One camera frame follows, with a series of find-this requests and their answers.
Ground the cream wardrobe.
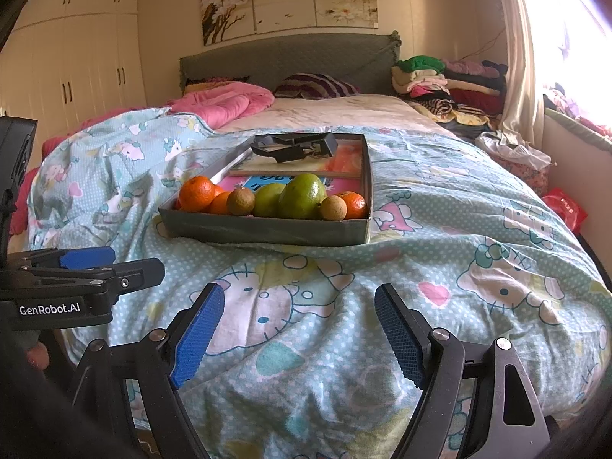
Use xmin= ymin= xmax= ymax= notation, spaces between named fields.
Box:
xmin=0 ymin=0 xmax=147 ymax=135

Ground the brown kiwi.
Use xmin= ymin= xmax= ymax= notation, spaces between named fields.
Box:
xmin=319 ymin=195 xmax=343 ymax=221
xmin=226 ymin=188 xmax=256 ymax=217

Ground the green mango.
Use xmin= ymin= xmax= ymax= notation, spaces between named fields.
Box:
xmin=278 ymin=173 xmax=328 ymax=221
xmin=253 ymin=182 xmax=288 ymax=218

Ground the grey cardboard box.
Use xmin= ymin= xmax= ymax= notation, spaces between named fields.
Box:
xmin=158 ymin=131 xmax=374 ymax=246

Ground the window bench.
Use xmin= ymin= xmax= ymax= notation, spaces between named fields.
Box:
xmin=542 ymin=107 xmax=612 ymax=249

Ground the purple floral cloth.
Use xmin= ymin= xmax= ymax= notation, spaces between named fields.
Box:
xmin=544 ymin=83 xmax=612 ymax=137

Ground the cream curtain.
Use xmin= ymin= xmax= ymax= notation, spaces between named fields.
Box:
xmin=497 ymin=0 xmax=552 ymax=144

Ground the pink quilt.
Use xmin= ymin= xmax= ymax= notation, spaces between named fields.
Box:
xmin=67 ymin=81 xmax=276 ymax=137

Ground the black plastic clamp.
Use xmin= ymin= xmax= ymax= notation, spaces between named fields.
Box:
xmin=250 ymin=131 xmax=339 ymax=164

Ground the red plastic bag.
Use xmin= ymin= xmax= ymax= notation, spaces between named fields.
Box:
xmin=542 ymin=188 xmax=588 ymax=235

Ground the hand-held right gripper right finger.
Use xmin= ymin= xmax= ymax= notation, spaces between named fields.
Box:
xmin=374 ymin=283 xmax=558 ymax=459

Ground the striped purple pillow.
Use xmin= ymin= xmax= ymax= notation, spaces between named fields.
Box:
xmin=273 ymin=73 xmax=361 ymax=101

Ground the orange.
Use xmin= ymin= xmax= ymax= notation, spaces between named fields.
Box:
xmin=335 ymin=191 xmax=369 ymax=220
xmin=179 ymin=176 xmax=217 ymax=214
xmin=209 ymin=191 xmax=233 ymax=215

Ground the pink book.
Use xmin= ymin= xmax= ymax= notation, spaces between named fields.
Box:
xmin=210 ymin=174 xmax=369 ymax=202

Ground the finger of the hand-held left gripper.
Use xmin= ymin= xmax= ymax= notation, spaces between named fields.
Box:
xmin=72 ymin=257 xmax=166 ymax=303
xmin=10 ymin=246 xmax=116 ymax=271

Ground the grey-green headboard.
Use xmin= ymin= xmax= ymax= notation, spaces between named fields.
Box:
xmin=179 ymin=31 xmax=403 ymax=97

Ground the cartoon cat printed blanket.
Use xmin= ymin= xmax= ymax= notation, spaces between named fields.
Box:
xmin=26 ymin=105 xmax=612 ymax=459

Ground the pile of folded clothes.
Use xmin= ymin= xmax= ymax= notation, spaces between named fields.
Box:
xmin=391 ymin=55 xmax=509 ymax=128

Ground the white cloth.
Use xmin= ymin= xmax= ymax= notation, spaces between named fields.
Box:
xmin=475 ymin=131 xmax=553 ymax=171

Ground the person's left hand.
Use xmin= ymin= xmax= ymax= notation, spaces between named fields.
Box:
xmin=26 ymin=342 xmax=51 ymax=372

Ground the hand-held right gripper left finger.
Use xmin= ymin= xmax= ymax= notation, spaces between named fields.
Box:
xmin=72 ymin=282 xmax=226 ymax=459

